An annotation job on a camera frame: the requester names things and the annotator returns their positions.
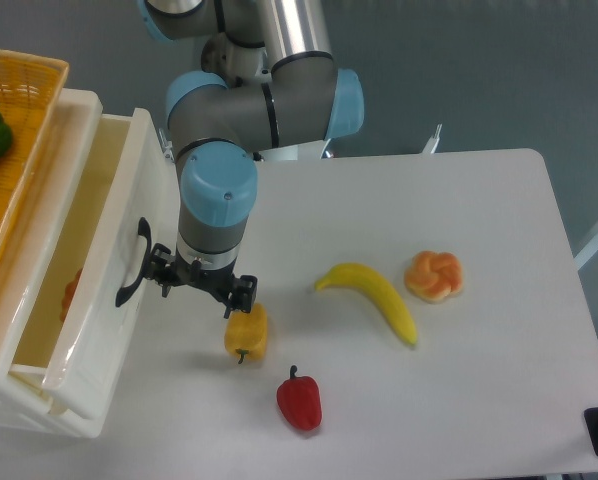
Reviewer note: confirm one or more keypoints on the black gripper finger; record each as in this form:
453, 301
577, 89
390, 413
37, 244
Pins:
159, 268
242, 295

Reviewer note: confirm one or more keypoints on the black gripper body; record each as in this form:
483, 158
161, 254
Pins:
218, 283

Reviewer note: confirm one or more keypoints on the white top drawer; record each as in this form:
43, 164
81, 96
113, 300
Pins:
124, 203

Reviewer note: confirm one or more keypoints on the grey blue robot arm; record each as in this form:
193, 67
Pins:
217, 178

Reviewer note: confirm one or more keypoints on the orange bread roll in drawer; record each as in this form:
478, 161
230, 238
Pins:
68, 296

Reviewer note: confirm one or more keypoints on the white drawer cabinet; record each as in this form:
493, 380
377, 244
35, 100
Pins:
25, 259

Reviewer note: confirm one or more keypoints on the yellow bell pepper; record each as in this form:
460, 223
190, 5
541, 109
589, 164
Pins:
246, 334

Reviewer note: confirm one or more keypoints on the yellow banana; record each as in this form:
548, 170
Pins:
378, 290

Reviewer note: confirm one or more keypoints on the red bell pepper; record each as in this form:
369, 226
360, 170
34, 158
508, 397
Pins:
299, 401

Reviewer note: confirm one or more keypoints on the orange knotted bread roll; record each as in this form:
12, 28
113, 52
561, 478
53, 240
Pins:
434, 276

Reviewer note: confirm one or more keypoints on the orange woven basket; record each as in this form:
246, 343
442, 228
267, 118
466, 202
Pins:
30, 86

